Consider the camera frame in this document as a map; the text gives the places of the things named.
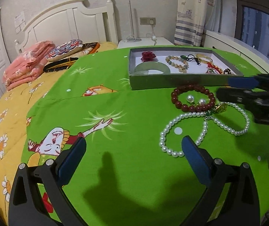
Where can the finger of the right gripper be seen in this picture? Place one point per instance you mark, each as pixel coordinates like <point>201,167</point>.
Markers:
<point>242,82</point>
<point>236,96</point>

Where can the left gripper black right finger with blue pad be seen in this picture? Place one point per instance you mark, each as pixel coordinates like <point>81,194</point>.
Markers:
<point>231,195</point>

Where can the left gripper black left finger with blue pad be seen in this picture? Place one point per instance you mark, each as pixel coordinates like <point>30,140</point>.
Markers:
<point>37,196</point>

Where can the red cord gold charm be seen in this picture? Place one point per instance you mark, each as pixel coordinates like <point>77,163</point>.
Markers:
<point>212,68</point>

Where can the pearl earring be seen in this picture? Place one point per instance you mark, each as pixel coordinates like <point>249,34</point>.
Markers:
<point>201,102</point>
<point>190,99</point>

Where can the grey shallow jewelry box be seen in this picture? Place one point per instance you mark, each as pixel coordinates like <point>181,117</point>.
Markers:
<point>182,72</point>

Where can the black gold flower brooch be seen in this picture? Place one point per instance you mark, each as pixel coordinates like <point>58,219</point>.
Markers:
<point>227,72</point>

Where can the white window cabinet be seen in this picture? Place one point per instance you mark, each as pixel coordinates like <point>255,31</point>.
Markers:
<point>226,43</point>

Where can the gold bangle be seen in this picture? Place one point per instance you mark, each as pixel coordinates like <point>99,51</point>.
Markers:
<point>204,59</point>

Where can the dark framed window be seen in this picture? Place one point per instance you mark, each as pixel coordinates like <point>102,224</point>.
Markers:
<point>252,24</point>

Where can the yellow daisy quilt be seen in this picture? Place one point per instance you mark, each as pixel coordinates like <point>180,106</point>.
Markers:
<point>9,122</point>

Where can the striped printed curtain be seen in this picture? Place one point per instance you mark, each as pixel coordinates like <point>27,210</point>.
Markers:
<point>193,17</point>

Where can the red rose brooch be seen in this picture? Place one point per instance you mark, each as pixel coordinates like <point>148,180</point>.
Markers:
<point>148,56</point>

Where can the green jade bangle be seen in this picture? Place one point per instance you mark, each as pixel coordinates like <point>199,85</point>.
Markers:
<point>152,65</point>

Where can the white nightstand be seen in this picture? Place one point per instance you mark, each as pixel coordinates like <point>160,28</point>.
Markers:
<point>144,42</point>

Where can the green cartoon cloth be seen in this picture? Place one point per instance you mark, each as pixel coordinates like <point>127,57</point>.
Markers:
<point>124,178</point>

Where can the slim desk lamp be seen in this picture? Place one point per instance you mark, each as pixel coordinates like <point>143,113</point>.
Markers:
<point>131,21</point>

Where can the folded pink blanket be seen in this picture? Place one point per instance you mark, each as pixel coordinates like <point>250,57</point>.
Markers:
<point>28,66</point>

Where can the black yellow folded cloth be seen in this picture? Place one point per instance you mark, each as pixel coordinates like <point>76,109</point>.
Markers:
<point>67,62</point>

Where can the embroidered patterned pillow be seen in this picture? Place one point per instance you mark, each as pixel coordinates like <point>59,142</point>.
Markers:
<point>64,50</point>

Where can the white wooden headboard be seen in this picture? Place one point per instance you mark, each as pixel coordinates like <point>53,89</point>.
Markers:
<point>71,19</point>

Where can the wall power socket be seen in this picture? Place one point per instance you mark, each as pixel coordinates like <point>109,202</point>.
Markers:
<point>147,21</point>

